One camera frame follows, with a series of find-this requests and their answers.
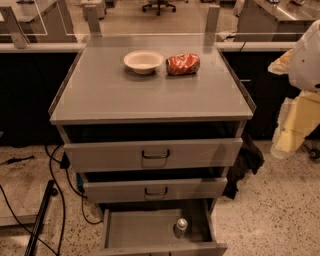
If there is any dark cloth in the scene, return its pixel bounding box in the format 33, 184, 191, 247
223, 132, 264, 199

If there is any top grey drawer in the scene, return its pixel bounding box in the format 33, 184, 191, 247
64, 121, 243, 172

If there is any black tool on floor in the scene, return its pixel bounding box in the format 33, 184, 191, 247
0, 155, 35, 166

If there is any bottom grey drawer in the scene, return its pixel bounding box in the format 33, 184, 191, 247
90, 199, 227, 256

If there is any grey background desk right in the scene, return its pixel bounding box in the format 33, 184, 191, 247
234, 0, 320, 42

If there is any black caster wheel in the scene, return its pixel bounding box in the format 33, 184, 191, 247
303, 144, 320, 160

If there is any grey background desk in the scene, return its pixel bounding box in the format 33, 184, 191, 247
234, 0, 320, 42
0, 0, 77, 43

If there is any long background counter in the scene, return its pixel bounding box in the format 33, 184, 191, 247
0, 31, 320, 54

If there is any black office chair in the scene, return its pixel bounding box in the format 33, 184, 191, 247
141, 0, 176, 16

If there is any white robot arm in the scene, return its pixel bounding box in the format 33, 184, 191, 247
268, 20, 320, 159

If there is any crushed orange soda can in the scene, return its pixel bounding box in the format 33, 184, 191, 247
166, 53, 200, 76

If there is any black floor cable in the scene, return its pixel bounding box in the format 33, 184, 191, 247
0, 143, 103, 256

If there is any middle grey drawer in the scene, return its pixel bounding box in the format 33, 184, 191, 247
80, 167, 227, 203

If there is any white paper bowl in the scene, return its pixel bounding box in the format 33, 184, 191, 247
124, 50, 163, 75

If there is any grey drawer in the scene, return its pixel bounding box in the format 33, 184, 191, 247
90, 199, 227, 256
80, 167, 227, 203
64, 121, 243, 172

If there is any grey drawer cabinet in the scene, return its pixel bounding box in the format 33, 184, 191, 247
48, 33, 257, 256

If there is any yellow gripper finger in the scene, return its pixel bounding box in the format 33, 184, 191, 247
268, 49, 293, 75
271, 91, 320, 159

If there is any silver redbull can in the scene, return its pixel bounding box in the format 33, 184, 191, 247
173, 218, 188, 239

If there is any black bar on floor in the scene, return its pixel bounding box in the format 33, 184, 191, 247
24, 180, 54, 256

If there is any grey background desk left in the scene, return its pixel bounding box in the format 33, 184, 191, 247
0, 0, 77, 43

